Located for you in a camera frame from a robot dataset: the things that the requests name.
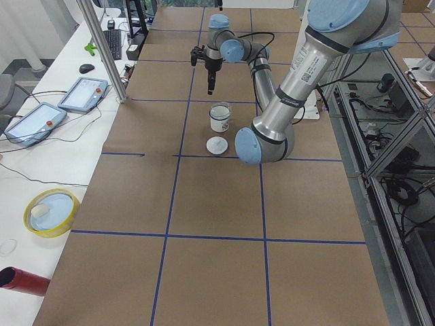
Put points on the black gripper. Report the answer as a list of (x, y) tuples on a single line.
[(212, 64)]

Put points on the white enamel cup lid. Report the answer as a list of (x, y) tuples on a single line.
[(216, 145)]

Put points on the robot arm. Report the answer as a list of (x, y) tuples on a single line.
[(335, 28)]

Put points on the white enamel cup blue rim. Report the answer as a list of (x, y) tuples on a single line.
[(219, 126)]

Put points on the black keyboard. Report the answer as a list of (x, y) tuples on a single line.
[(113, 38)]

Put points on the green plastic object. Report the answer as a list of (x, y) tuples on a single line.
[(90, 48)]

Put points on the black computer mouse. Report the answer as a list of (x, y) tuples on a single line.
[(86, 68)]

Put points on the far teach pendant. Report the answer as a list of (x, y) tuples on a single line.
[(84, 95)]

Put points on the teach pendant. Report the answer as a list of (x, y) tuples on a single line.
[(36, 125), (84, 95)]

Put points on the near teach pendant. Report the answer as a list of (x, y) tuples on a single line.
[(36, 125)]

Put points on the grey office chair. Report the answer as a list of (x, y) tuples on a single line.
[(7, 89)]

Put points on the yellow tape roll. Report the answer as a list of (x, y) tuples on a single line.
[(51, 213)]

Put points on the red bottle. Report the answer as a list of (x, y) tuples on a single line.
[(22, 281)]

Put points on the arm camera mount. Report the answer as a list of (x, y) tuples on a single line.
[(197, 53)]

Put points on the grey aluminium frame post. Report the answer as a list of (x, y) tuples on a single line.
[(96, 32)]

